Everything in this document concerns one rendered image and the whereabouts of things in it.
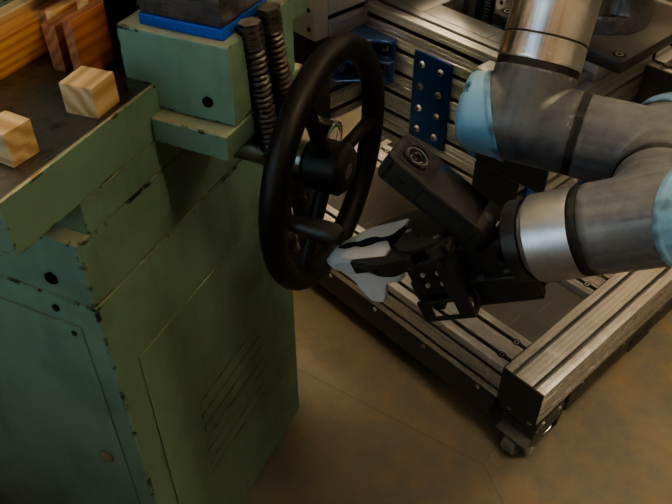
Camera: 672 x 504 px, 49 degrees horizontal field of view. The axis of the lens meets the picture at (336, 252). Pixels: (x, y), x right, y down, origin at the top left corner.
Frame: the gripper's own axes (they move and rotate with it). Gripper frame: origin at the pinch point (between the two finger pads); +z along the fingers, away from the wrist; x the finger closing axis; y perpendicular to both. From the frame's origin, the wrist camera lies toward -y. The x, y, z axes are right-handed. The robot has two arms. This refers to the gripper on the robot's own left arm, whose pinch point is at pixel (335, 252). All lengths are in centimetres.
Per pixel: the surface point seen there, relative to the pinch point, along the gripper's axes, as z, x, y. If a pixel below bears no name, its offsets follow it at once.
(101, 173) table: 17.5, -5.4, -16.8
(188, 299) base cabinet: 30.7, 4.5, 5.7
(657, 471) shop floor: 0, 51, 91
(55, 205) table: 17.1, -12.0, -17.1
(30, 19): 27.0, 5.3, -32.7
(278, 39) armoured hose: 3.8, 12.9, -19.2
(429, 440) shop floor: 37, 39, 70
